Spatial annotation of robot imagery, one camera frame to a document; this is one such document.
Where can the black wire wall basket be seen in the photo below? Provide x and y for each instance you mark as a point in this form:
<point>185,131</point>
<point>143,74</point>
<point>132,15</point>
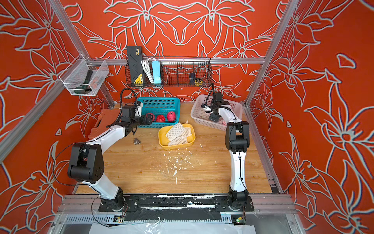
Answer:
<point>177,71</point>

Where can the yellow tape measure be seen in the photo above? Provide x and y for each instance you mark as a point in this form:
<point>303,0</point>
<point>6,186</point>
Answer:
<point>198,82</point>

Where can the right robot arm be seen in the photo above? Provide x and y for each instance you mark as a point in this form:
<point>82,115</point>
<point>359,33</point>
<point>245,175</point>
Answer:
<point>237,141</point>

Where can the clear acrylic wall box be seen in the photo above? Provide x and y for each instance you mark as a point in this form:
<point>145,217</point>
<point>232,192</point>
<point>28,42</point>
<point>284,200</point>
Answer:
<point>74,74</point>

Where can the dark green tool handle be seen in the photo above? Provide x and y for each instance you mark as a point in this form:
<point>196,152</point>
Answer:
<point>84,88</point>

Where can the pink plastic basket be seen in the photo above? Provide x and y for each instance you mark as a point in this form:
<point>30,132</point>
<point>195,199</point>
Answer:
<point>202,118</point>

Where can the white foam net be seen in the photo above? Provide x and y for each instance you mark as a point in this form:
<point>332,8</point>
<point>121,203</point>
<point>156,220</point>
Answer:
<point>176,131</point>
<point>187,132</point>
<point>178,141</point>

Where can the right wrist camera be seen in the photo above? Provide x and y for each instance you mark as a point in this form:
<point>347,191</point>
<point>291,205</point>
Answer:
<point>206,108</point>

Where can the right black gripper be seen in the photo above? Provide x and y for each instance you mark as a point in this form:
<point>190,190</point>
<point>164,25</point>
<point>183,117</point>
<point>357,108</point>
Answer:
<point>213,117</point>

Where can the red apple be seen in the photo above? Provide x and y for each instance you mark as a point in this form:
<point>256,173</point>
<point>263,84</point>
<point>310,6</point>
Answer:
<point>151,116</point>
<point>171,116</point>

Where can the orange tool case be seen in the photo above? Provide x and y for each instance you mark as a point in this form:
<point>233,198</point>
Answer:
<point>105,118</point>

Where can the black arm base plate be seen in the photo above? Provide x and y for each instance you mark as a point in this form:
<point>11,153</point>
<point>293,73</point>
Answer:
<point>218,202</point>

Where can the black rectangular device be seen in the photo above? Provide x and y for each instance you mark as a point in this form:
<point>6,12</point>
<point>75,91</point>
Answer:
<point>135,65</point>

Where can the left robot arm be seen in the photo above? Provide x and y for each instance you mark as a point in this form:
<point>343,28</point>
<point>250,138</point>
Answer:
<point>86,164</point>

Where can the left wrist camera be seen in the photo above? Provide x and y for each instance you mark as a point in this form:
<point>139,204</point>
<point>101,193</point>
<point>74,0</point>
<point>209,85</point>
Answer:
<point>138,109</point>

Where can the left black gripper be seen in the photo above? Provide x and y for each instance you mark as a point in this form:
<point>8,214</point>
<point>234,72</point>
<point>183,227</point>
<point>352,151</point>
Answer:
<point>144,122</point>

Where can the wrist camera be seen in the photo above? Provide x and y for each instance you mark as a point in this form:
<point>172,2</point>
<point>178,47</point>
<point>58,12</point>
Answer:
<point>138,109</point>
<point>206,108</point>

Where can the small grey metal part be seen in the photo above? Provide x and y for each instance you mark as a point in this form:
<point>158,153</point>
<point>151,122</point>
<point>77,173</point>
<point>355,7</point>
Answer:
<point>136,141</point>

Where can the teal plastic basket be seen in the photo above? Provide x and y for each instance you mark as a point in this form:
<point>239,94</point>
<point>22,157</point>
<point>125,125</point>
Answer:
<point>160,106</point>

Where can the yellow plastic tray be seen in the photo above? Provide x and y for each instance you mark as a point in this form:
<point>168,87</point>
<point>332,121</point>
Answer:
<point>163,141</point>

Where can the light blue power bank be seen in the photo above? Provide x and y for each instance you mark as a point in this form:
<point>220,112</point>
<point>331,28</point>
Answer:
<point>156,66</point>

